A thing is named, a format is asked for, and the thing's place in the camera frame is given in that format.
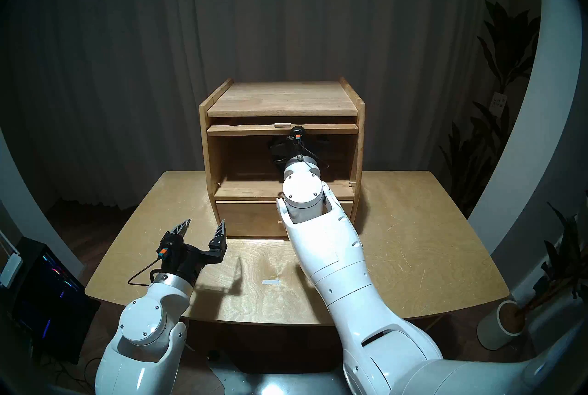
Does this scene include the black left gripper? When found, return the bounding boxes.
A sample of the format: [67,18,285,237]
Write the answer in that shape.
[157,219,227,284]

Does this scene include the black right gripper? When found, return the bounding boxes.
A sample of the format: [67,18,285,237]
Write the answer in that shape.
[269,125,330,160]

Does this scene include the wooden flap door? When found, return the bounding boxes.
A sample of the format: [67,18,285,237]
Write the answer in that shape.
[207,117,359,137]

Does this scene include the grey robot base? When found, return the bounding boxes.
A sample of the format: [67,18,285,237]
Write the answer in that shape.
[209,353,350,395]

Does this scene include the wooden cabinet drawer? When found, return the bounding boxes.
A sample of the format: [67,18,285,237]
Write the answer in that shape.
[215,200,354,238]

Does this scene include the wooden cabinet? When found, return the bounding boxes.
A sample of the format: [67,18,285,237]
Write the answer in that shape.
[198,77,366,239]

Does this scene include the black computer tower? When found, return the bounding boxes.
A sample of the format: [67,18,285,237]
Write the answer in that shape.
[9,237,101,365]

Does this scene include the white router box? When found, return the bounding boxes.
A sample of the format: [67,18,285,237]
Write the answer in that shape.
[0,230,23,288]

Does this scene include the tall plant with tag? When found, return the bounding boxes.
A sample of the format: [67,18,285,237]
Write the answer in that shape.
[439,1,542,215]

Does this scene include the white round plant pot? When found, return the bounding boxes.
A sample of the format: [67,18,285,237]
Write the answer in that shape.
[477,300,526,350]

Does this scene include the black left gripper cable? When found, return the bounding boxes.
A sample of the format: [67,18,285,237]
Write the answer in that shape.
[127,259,161,286]

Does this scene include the black floor cables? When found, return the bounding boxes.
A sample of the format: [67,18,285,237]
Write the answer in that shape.
[46,355,106,395]

